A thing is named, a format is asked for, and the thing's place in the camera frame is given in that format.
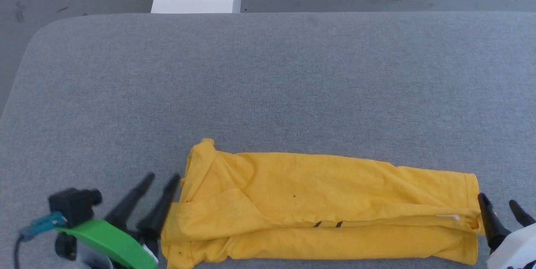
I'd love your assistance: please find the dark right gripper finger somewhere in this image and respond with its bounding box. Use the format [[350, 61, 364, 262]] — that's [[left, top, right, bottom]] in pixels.
[[477, 192, 512, 253], [508, 200, 536, 228]]

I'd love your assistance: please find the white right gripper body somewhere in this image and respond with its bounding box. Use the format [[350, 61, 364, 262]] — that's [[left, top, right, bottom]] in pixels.
[[487, 222, 536, 269]]

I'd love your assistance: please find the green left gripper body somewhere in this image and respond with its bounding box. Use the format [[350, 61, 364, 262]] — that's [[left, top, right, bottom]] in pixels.
[[56, 219, 158, 269]]

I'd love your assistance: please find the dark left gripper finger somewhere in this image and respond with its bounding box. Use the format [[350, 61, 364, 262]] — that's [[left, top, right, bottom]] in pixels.
[[104, 172, 156, 230], [136, 173, 182, 241]]

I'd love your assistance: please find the yellow tiger face t-shirt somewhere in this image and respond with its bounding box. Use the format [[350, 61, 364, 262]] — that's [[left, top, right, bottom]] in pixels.
[[161, 138, 487, 269]]

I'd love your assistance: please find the grey fabric sofa seat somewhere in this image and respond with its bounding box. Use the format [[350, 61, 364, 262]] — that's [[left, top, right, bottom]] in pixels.
[[0, 11, 536, 269]]

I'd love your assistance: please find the teal left cable connector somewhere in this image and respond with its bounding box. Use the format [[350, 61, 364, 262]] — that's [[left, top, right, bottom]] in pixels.
[[18, 212, 67, 241]]

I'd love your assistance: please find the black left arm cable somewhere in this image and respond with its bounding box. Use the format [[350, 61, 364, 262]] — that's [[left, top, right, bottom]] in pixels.
[[13, 235, 26, 269]]

